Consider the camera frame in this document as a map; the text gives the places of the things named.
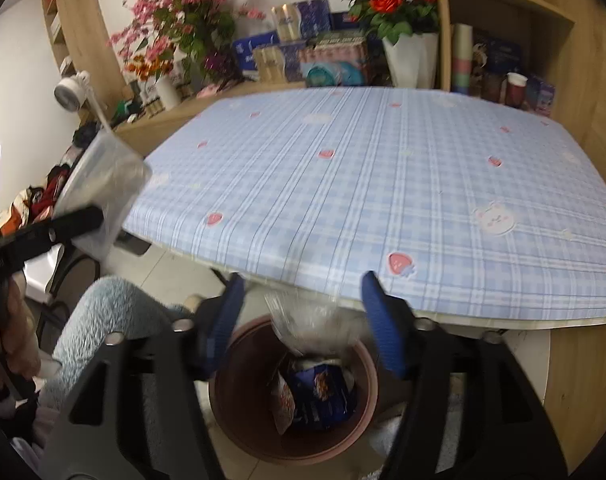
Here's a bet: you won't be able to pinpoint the blue tissue box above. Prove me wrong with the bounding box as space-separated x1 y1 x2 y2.
232 32 281 78

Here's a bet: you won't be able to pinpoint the pink striped bowl set box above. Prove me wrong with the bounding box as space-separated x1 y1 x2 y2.
298 42 371 88

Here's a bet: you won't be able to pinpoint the wooden shelf unit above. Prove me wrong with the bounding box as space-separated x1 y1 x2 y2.
425 0 604 146

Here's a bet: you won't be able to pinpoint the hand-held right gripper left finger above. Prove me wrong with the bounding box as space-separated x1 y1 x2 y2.
43 272 246 480

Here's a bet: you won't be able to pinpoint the wooden wall shelf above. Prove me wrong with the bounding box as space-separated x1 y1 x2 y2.
40 0 124 111

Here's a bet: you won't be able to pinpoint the pink dish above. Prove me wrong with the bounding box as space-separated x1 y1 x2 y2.
195 82 244 99

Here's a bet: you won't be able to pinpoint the pink artificial blossom branches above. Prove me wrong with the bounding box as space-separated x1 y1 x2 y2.
108 0 266 86

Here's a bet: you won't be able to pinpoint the white standing fan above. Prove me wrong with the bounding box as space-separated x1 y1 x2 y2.
54 71 110 132

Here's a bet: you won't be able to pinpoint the person's leg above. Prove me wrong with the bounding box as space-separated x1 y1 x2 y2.
38 277 194 411
370 410 409 456

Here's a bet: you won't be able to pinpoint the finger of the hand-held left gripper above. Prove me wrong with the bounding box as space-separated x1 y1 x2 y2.
20 207 105 261

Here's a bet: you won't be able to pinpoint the clear packet of cream cutlery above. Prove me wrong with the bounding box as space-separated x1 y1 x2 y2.
265 294 364 357

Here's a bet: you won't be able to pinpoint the orange flowers in white vase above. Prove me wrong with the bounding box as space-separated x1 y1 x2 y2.
126 52 181 111

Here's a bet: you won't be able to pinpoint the low wooden cabinet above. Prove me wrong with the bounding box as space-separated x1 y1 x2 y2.
113 80 309 158

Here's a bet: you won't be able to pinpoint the clear plastic bag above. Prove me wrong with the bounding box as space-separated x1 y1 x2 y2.
56 130 152 262

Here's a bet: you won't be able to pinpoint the stack of pastel cups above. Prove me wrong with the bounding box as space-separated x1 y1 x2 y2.
450 22 474 95

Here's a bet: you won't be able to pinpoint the red paper cup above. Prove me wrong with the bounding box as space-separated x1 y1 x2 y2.
505 72 528 110

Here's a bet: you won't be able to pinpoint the person's right leg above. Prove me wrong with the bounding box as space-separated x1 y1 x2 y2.
370 410 409 456

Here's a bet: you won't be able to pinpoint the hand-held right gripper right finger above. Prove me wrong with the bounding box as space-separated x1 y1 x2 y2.
361 270 568 480

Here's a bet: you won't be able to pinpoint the person's left leg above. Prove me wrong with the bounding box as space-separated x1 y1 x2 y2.
38 277 194 411

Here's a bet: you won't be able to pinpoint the dark green box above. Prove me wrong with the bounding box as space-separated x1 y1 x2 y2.
313 30 369 51

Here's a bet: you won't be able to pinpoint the maroon plastic bin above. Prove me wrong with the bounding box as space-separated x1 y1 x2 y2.
208 315 379 463

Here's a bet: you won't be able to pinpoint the silver and blue gift box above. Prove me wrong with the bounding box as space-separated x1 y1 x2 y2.
271 0 332 43
253 42 309 83

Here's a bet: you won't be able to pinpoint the row of small brown bottles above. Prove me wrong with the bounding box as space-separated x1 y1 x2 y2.
138 87 194 117

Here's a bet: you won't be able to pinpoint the brown glass cup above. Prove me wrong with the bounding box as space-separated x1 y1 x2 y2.
483 72 506 101

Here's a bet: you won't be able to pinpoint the dark blue printed gift box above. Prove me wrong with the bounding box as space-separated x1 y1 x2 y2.
473 35 524 86

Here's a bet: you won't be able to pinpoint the dark blue cardboard box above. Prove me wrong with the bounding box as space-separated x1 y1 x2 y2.
283 362 359 428

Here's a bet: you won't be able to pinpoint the purple artificial flowers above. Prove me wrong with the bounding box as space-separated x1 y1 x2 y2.
203 52 234 83

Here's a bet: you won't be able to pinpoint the small purple box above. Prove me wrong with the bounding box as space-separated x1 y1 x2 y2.
525 75 556 113

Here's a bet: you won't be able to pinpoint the person's left hand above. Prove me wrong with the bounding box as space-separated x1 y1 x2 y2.
0 280 41 391

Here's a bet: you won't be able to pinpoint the red rose plant white pot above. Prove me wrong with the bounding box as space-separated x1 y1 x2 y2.
342 0 440 90

